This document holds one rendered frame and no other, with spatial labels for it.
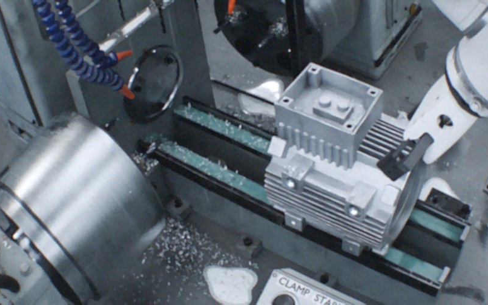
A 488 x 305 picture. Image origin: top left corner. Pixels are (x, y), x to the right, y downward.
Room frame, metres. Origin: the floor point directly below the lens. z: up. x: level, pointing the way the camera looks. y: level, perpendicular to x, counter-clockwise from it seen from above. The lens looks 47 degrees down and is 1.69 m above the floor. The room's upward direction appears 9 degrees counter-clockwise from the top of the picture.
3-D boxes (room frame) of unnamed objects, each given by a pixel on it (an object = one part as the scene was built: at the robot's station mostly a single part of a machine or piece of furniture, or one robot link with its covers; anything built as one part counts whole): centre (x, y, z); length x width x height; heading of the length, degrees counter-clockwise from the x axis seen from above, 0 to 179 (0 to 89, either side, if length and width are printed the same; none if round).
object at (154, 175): (0.74, 0.20, 0.86); 0.07 x 0.06 x 0.12; 137
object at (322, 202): (0.56, -0.16, 1.01); 0.20 x 0.19 x 0.19; 49
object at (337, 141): (0.59, -0.13, 1.11); 0.12 x 0.11 x 0.07; 49
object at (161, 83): (0.83, 0.14, 1.02); 0.15 x 0.02 x 0.15; 137
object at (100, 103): (0.88, 0.18, 0.97); 0.30 x 0.11 x 0.34; 137
